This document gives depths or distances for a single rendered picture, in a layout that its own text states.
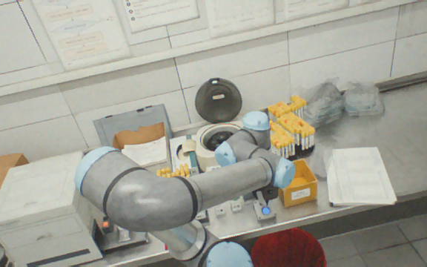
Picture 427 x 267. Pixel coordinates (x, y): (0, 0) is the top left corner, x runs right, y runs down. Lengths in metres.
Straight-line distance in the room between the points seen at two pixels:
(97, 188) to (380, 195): 1.06
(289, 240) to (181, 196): 1.33
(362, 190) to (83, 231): 1.01
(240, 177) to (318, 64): 1.13
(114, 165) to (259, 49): 1.13
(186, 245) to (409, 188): 0.89
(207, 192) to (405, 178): 1.00
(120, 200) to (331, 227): 1.62
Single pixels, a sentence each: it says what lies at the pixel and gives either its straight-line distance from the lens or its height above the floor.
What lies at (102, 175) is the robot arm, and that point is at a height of 1.52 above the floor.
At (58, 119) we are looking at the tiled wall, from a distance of 1.84.
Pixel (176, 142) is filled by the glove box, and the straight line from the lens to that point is 1.71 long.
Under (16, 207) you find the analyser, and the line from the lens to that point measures 1.36.
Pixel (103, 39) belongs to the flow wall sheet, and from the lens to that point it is 1.62.
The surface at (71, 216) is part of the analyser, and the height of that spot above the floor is 1.12.
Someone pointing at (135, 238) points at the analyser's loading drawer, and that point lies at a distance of 1.41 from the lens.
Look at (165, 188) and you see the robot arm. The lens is 0.68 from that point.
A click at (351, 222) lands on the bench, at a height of 0.27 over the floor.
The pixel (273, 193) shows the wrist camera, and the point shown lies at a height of 1.14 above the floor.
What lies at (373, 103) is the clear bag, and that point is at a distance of 1.86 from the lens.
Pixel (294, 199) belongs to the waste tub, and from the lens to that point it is 1.41.
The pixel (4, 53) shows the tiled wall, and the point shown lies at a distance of 1.74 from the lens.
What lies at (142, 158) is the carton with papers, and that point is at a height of 0.94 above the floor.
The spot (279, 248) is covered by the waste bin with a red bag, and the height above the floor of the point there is 0.32.
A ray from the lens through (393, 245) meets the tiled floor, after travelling 2.48.
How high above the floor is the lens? 1.96
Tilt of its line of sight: 36 degrees down
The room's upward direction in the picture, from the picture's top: 12 degrees counter-clockwise
